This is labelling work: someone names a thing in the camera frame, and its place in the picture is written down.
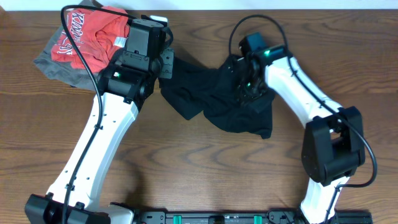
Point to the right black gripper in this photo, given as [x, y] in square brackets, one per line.
[254, 98]

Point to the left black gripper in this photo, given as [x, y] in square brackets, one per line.
[169, 58]

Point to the black t-shirt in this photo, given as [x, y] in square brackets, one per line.
[212, 91]

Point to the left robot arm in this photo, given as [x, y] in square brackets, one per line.
[75, 195]

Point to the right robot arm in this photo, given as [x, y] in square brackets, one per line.
[333, 144]

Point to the red printed t-shirt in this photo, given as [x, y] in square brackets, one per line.
[97, 34]

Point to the grey folded garment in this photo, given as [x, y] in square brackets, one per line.
[62, 71]

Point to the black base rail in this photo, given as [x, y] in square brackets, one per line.
[217, 217]

